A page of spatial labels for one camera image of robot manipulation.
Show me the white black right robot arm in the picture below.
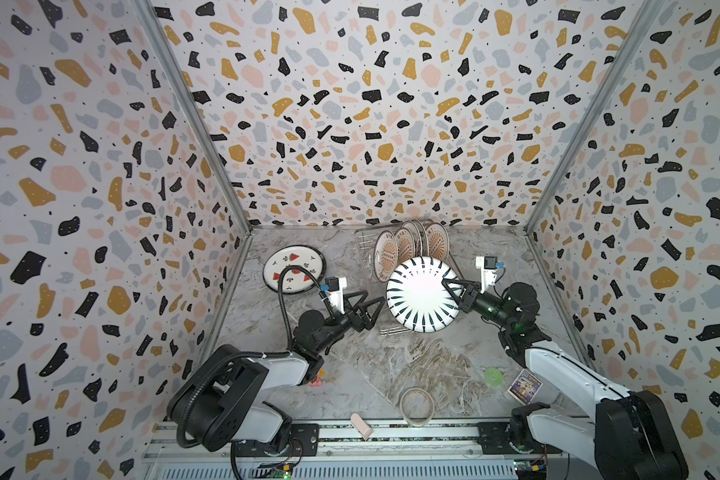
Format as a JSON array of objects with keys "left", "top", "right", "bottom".
[{"left": 442, "top": 279, "right": 689, "bottom": 479}]

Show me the aluminium corner post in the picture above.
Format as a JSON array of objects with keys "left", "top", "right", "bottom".
[
  {"left": 131, "top": 0, "right": 252, "bottom": 237},
  {"left": 524, "top": 0, "right": 661, "bottom": 236}
]

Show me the pink toy figure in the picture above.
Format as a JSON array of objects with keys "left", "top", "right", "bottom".
[{"left": 308, "top": 369, "right": 325, "bottom": 387}]

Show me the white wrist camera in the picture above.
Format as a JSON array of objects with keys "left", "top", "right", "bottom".
[
  {"left": 475, "top": 256, "right": 499, "bottom": 293},
  {"left": 320, "top": 276, "right": 347, "bottom": 314}
]

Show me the clear tape ring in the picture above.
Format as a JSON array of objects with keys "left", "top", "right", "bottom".
[{"left": 398, "top": 386, "right": 436, "bottom": 428}]

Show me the green round lid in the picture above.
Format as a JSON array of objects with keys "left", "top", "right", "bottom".
[{"left": 483, "top": 368, "right": 503, "bottom": 388}]

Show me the orange sunburst plate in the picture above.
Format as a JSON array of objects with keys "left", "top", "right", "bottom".
[
  {"left": 395, "top": 227, "right": 416, "bottom": 264},
  {"left": 372, "top": 230, "right": 398, "bottom": 283}
]

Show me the aluminium corner post left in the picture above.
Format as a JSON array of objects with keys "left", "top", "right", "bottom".
[{"left": 131, "top": 0, "right": 252, "bottom": 237}]

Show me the pink eraser block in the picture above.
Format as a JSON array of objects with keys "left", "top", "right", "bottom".
[{"left": 350, "top": 413, "right": 373, "bottom": 440}]

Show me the aluminium corner post right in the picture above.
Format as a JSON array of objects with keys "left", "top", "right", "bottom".
[{"left": 524, "top": 0, "right": 661, "bottom": 236}]

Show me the white striped plate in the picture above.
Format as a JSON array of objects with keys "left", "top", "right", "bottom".
[{"left": 386, "top": 257, "right": 459, "bottom": 333}]

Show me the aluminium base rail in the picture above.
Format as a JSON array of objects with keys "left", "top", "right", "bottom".
[{"left": 134, "top": 417, "right": 601, "bottom": 479}]

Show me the colourful card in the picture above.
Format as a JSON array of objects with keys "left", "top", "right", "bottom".
[{"left": 507, "top": 369, "right": 543, "bottom": 405}]

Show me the watermelon pattern plate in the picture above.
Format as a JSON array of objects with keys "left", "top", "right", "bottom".
[{"left": 262, "top": 245, "right": 327, "bottom": 294}]

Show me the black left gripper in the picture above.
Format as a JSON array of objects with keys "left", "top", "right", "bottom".
[{"left": 310, "top": 290, "right": 380, "bottom": 357}]

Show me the orange sunburst plate front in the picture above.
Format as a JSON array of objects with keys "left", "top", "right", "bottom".
[{"left": 372, "top": 230, "right": 398, "bottom": 283}]

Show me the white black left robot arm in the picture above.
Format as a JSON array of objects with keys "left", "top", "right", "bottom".
[{"left": 167, "top": 290, "right": 384, "bottom": 455}]

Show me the stainless wire dish rack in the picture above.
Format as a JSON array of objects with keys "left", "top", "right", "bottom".
[{"left": 353, "top": 223, "right": 475, "bottom": 337}]

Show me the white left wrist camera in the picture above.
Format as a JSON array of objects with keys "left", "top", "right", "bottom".
[{"left": 320, "top": 276, "right": 347, "bottom": 314}]

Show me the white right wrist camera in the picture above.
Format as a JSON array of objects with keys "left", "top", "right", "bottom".
[{"left": 475, "top": 256, "right": 499, "bottom": 293}]

